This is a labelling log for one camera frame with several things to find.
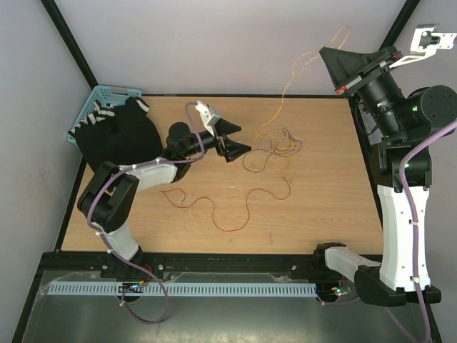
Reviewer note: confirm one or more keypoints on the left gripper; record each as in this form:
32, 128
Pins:
232, 149

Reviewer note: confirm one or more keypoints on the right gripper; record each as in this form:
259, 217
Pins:
348, 68

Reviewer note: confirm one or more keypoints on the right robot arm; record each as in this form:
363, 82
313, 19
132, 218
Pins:
401, 168

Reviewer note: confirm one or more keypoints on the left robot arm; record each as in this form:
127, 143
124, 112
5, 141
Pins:
107, 200

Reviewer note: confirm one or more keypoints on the striped black white cloth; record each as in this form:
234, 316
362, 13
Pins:
117, 116

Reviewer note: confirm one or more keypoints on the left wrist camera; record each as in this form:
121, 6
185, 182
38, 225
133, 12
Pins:
209, 116

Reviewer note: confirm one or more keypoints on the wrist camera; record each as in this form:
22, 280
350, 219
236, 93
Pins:
209, 116
425, 43

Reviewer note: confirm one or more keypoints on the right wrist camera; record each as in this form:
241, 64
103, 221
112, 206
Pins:
425, 43

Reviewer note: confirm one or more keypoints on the right rear frame post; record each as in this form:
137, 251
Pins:
400, 22

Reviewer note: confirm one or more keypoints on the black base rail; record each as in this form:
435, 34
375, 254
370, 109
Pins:
295, 266

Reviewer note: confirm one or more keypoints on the black enclosure frame post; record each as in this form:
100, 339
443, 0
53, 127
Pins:
69, 40

